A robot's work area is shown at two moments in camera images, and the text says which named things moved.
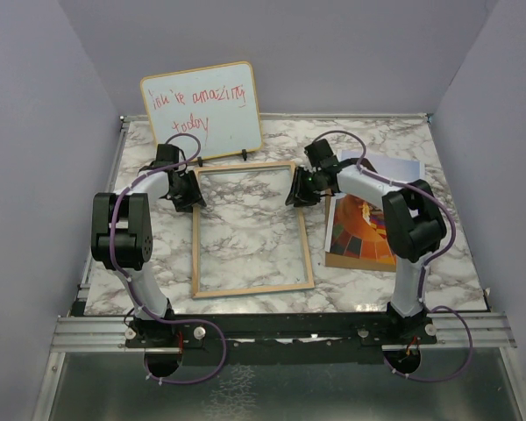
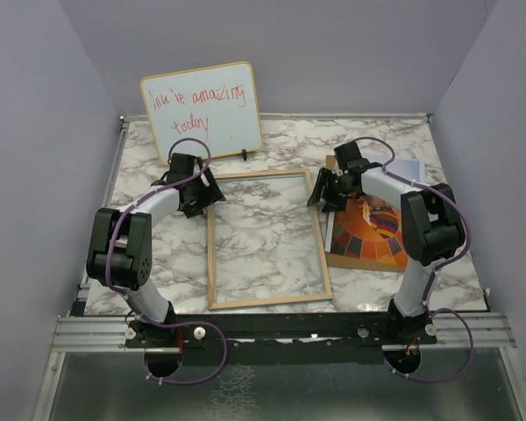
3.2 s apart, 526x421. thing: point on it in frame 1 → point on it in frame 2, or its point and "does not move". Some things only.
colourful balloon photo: (358, 229) does not move
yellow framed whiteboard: (216, 104) does not move
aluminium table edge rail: (81, 305) does not move
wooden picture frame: (195, 239) → (212, 303)
